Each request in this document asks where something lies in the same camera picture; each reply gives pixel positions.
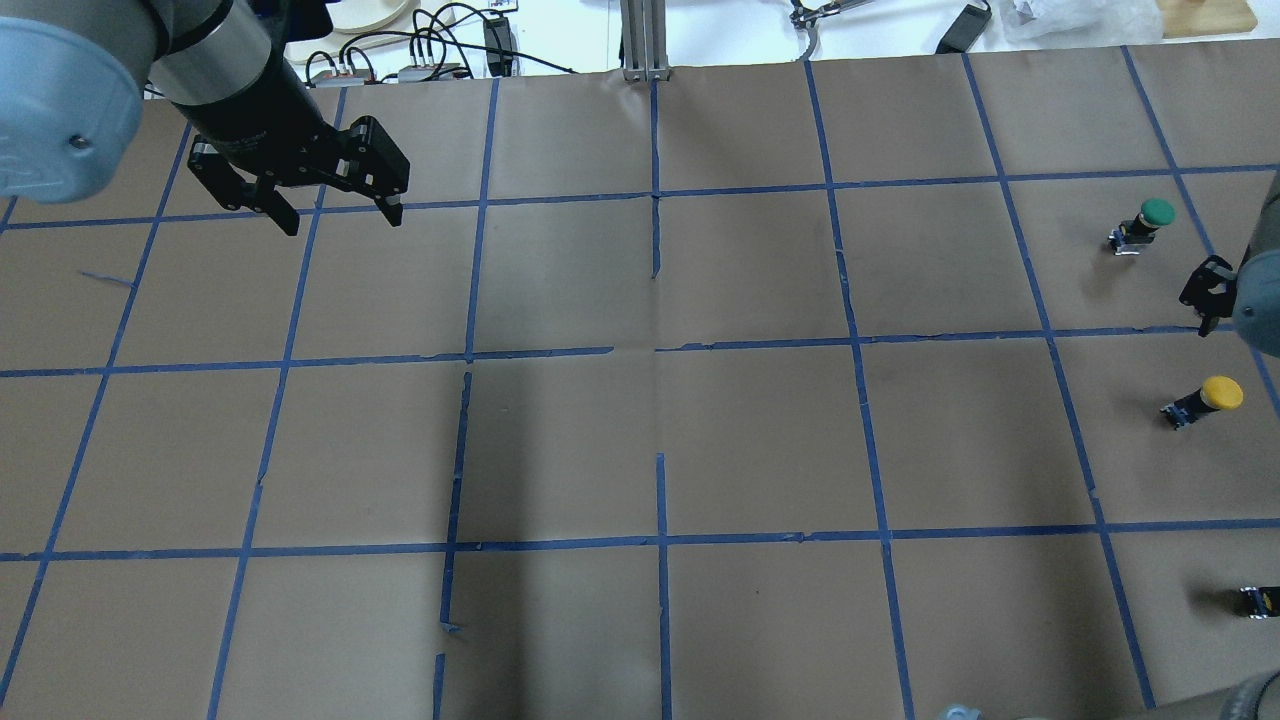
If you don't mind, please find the beige round plate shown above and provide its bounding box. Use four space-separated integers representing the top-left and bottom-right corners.
325 0 416 35

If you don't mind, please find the black power adapter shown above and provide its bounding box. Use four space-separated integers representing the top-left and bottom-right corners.
934 1 993 55

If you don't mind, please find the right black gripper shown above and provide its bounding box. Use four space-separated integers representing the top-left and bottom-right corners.
1178 256 1238 337

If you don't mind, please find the yellow push button switch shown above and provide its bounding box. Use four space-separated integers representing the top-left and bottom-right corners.
1160 375 1244 430

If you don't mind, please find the small black switch block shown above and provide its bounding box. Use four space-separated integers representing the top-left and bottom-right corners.
1238 585 1280 619

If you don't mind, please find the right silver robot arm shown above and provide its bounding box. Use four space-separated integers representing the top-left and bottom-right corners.
1178 174 1279 357

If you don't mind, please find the crumpled clear plastic bag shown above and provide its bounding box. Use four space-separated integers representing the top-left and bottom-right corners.
993 1 1164 46

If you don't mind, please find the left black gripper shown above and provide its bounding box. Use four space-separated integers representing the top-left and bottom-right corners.
175 67 411 237

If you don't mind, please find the lower small circuit board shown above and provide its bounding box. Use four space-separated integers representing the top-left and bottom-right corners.
307 67 370 88

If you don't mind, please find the small circuit board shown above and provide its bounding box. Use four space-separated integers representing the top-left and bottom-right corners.
396 61 470 85
307 67 370 88

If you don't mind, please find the upper small circuit board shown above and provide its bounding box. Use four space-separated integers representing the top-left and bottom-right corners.
396 61 470 85

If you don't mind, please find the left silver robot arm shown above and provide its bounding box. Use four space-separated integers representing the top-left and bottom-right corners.
1 1 411 234

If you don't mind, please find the aluminium frame post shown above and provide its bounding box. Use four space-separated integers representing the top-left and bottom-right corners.
620 0 671 83

